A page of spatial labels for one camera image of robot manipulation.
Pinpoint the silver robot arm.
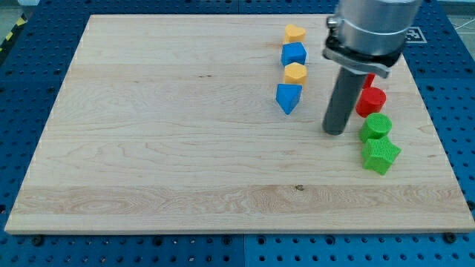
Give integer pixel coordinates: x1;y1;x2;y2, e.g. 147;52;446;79
322;0;422;78

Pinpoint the yellow hexagon block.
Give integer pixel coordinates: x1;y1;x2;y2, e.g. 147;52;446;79
283;62;307;85

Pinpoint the blue triangle block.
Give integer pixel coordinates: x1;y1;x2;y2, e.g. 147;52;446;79
275;84;303;115

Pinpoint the light wooden board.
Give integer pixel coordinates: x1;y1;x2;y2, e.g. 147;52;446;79
5;15;474;234

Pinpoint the blue cube block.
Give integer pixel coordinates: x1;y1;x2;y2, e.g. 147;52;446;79
281;42;307;66

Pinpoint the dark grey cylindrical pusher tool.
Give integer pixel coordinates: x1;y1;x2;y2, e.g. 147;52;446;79
322;67;367;136

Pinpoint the yellow heart block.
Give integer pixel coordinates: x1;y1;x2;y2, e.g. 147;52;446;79
284;24;307;44

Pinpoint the red cylinder block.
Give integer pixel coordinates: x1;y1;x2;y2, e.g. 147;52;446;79
356;87;387;118

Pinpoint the green cylinder block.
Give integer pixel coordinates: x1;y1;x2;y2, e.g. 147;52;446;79
359;113;393;142

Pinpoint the green star block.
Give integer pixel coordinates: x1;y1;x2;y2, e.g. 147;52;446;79
361;136;402;176

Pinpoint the red block behind tool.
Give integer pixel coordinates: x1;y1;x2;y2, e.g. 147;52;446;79
362;73;376;89

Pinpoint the white fiducial marker tag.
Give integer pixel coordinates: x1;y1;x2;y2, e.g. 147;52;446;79
405;26;427;44

